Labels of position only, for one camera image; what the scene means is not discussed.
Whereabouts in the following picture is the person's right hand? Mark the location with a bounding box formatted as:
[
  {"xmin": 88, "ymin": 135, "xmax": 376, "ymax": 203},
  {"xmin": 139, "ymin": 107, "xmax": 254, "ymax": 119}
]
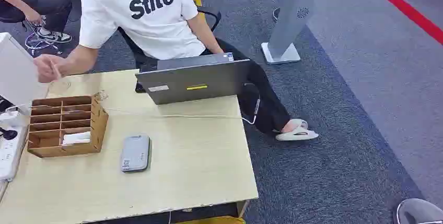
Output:
[{"xmin": 33, "ymin": 54, "xmax": 68, "ymax": 84}]

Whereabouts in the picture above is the black and white sneaker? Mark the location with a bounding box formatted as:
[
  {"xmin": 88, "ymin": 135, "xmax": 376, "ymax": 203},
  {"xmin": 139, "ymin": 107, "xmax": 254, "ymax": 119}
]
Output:
[{"xmin": 36, "ymin": 28, "xmax": 74, "ymax": 44}]

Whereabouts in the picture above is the person in dark clothes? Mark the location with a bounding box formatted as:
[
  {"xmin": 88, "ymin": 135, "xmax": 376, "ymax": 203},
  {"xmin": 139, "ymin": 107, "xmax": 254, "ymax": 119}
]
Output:
[{"xmin": 0, "ymin": 0, "xmax": 74, "ymax": 44}]

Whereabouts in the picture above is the black plug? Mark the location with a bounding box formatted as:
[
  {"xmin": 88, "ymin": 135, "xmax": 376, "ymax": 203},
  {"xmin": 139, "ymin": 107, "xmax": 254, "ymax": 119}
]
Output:
[{"xmin": 0, "ymin": 127, "xmax": 19, "ymax": 141}]

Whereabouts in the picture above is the white card stack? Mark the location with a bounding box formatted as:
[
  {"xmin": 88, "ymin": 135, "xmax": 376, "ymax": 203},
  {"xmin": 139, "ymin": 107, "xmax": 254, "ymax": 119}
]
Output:
[{"xmin": 61, "ymin": 131, "xmax": 92, "ymax": 146}]

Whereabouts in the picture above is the wooden card box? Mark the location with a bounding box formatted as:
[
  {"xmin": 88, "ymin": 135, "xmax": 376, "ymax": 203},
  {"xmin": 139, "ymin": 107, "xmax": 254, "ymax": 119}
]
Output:
[{"xmin": 27, "ymin": 92, "xmax": 109, "ymax": 159}]

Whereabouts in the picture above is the black office chair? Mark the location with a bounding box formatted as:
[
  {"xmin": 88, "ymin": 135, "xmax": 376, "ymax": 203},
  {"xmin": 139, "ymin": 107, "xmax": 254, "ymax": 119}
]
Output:
[{"xmin": 117, "ymin": 9, "xmax": 222, "ymax": 73}]

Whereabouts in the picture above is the white power strip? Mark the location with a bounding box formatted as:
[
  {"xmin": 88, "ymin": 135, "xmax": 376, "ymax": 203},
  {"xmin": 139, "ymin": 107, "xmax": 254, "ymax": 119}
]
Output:
[{"xmin": 0, "ymin": 125, "xmax": 29, "ymax": 183}]

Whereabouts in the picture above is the person in white shirt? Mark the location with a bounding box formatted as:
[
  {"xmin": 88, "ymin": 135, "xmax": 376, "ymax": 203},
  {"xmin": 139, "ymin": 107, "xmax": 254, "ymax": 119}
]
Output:
[{"xmin": 33, "ymin": 0, "xmax": 319, "ymax": 143}]

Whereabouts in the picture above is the grey laptop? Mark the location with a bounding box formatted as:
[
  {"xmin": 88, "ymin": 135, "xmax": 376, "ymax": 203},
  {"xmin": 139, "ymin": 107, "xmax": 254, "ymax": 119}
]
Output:
[{"xmin": 134, "ymin": 52, "xmax": 252, "ymax": 106}]

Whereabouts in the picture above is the yellow object under desk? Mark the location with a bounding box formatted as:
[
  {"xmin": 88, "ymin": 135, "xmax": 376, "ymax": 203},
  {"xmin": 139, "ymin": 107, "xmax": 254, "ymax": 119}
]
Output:
[{"xmin": 174, "ymin": 216, "xmax": 246, "ymax": 224}]

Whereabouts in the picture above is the grey floor stand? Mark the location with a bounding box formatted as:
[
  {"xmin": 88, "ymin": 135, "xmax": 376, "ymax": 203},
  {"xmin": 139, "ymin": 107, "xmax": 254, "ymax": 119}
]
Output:
[{"xmin": 261, "ymin": 0, "xmax": 316, "ymax": 66}]

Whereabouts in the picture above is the white slipper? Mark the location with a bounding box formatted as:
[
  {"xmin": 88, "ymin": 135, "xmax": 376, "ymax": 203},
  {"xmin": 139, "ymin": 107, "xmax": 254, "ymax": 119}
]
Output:
[{"xmin": 275, "ymin": 119, "xmax": 320, "ymax": 143}]

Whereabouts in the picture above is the grey round object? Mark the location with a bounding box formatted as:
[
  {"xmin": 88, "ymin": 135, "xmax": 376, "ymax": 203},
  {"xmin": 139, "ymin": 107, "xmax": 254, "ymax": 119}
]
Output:
[{"xmin": 395, "ymin": 198, "xmax": 443, "ymax": 224}]

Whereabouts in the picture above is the thin white cable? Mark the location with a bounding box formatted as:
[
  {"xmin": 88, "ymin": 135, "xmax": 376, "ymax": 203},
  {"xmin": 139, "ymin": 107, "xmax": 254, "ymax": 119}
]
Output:
[{"xmin": 101, "ymin": 98, "xmax": 262, "ymax": 126}]

